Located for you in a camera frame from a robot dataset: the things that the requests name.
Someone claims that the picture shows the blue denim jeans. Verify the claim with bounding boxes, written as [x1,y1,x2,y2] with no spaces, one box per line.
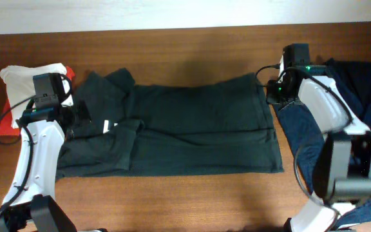
[334,201,371,229]

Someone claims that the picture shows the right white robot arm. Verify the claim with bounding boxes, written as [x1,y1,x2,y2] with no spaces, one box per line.
[267,44,371,232]

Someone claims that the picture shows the red folded t-shirt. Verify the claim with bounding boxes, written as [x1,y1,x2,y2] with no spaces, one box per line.
[0,63,75,136]

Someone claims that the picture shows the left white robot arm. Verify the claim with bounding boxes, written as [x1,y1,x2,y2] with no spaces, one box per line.
[0,73,77,231]

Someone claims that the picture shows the dark green t-shirt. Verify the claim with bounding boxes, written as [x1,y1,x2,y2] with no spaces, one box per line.
[56,68,283,179]

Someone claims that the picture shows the white folded t-shirt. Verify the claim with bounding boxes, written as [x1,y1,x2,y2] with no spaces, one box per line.
[0,63,72,134]

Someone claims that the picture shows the navy blue t-shirt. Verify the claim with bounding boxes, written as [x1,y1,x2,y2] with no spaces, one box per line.
[272,63,371,200]

